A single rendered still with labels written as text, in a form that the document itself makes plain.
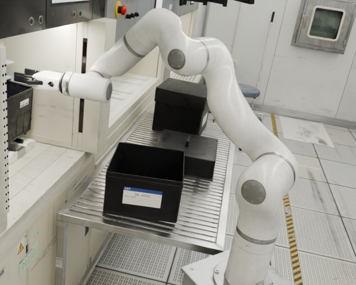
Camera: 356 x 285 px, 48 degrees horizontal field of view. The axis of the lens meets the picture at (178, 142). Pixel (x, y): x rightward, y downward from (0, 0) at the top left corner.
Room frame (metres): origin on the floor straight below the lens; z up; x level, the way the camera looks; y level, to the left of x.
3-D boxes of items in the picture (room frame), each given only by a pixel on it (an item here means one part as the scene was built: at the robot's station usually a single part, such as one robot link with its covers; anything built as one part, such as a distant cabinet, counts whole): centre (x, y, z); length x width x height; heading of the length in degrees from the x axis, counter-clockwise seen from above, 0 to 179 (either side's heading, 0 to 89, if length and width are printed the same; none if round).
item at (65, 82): (1.34, 0.40, 1.19); 0.09 x 0.03 x 0.08; 173
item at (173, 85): (2.25, 0.00, 0.89); 0.29 x 0.29 x 0.25; 79
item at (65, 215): (1.81, 0.01, 0.38); 1.30 x 0.60 x 0.76; 173
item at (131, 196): (1.38, 0.10, 0.85); 0.28 x 0.28 x 0.17; 2
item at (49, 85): (1.35, 0.47, 1.19); 0.11 x 0.10 x 0.07; 83
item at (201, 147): (1.77, -0.05, 0.83); 0.29 x 0.29 x 0.13; 86
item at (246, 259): (0.99, -0.26, 0.85); 0.19 x 0.19 x 0.18
